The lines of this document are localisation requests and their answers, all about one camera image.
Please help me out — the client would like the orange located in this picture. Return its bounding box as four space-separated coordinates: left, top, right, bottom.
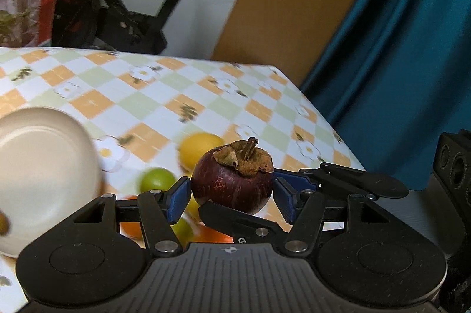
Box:
195 224 234 244

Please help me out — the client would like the checked floral tablecloth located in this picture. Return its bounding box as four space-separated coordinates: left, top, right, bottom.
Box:
0 46 367 313

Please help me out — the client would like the beige round plate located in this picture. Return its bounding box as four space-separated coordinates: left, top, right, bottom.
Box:
0 107 104 258

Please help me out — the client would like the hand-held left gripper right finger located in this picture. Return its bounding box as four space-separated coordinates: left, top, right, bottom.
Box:
274 177 391 259

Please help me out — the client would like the dark purple mangosteen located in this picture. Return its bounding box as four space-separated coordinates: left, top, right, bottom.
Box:
191 137 275 215

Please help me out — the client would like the large yellow lemon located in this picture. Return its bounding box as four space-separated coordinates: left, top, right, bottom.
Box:
178 133 226 176

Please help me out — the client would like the green apple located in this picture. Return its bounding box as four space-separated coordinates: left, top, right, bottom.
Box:
139 168 178 194

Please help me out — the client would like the teal curtain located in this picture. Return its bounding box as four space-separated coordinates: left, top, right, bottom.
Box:
300 0 471 193

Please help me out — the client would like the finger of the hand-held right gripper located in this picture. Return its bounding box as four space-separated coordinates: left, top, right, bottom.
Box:
274 162 410 201
199 202 286 239

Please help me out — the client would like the orange-brown wooden panel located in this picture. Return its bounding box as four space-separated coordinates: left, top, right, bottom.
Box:
211 0 395 87

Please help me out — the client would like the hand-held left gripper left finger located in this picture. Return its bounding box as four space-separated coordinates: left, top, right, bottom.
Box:
72 176 193 258

